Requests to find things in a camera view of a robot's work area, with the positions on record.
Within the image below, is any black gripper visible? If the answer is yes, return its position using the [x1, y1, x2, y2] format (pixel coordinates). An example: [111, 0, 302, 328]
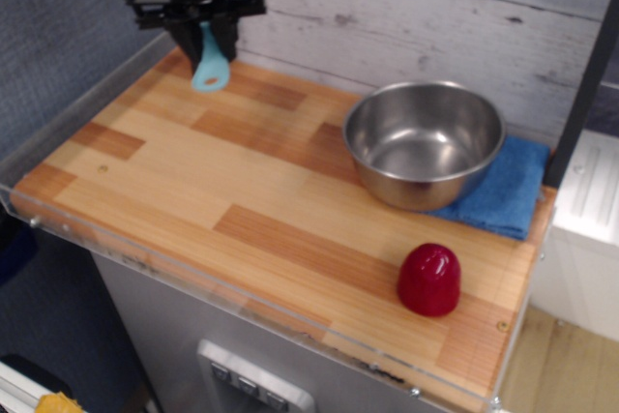
[125, 0, 266, 68]

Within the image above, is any stainless steel bowl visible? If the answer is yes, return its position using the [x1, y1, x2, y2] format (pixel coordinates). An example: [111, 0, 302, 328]
[342, 81, 506, 212]

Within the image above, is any silver toy fridge cabinet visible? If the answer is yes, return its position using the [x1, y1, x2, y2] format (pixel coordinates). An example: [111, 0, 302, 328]
[94, 255, 440, 412]

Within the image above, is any clear acrylic table guard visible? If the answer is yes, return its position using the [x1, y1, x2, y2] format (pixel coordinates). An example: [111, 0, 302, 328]
[1, 38, 556, 412]

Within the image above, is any red plastic cup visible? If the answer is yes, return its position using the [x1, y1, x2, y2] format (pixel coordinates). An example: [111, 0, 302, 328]
[397, 243, 461, 317]

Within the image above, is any blue folded cloth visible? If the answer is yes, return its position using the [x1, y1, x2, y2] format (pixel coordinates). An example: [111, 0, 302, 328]
[429, 136, 550, 241]

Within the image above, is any silver dispenser button panel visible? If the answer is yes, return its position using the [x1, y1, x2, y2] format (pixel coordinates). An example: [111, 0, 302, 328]
[196, 339, 317, 412]

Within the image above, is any yellow object bottom left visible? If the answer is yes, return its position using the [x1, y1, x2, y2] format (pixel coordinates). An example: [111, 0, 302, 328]
[34, 393, 84, 413]

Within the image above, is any white cabinet on right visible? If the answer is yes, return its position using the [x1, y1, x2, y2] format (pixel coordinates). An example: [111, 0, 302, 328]
[531, 130, 618, 340]

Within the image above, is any black right frame post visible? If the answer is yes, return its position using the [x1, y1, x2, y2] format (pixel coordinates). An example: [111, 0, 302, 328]
[544, 0, 618, 189]

